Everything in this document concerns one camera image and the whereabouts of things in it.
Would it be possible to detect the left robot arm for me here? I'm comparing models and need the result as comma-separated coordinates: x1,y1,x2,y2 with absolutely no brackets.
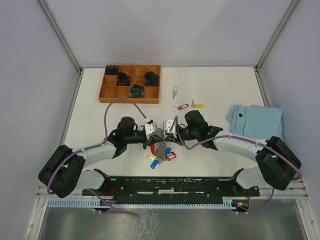
38,116,162,198

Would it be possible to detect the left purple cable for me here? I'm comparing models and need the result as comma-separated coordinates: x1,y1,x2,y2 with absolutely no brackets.
46,97,153,215

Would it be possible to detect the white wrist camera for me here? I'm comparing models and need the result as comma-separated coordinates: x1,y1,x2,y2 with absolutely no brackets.
144,120,158,138
162,119,177,137

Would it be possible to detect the black cable coil top-left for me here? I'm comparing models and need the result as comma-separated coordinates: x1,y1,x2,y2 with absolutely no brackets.
104,65,120,76

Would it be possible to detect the yellow tag key upper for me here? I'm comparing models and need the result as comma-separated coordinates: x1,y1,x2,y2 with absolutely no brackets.
172,86,179,99

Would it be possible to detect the yellow tag key right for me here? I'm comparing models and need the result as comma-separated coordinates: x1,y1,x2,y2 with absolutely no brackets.
190,100,204,108

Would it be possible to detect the yellow key tag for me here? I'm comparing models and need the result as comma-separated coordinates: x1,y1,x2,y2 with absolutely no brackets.
146,154,157,161

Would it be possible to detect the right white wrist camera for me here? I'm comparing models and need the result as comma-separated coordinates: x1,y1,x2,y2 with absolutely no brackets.
162,119,177,137

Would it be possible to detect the black cable coil right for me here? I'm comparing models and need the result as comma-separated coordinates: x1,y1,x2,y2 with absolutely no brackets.
144,70,160,87

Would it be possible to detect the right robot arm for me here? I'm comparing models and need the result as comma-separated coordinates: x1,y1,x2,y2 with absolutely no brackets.
163,110,302,196

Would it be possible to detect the wooden compartment tray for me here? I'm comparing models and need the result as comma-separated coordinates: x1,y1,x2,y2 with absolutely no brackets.
98,64,161,104

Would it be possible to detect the light blue cloth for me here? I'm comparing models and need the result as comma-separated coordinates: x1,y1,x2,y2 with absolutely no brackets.
225,104,283,140

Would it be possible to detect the white cable duct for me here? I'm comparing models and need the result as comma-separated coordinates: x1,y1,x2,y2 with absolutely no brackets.
46,196,238,210

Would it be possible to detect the black yellow cable coil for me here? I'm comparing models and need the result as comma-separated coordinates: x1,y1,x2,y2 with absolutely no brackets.
128,83,145,99

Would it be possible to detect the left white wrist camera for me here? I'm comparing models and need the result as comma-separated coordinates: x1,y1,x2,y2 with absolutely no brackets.
144,120,158,138

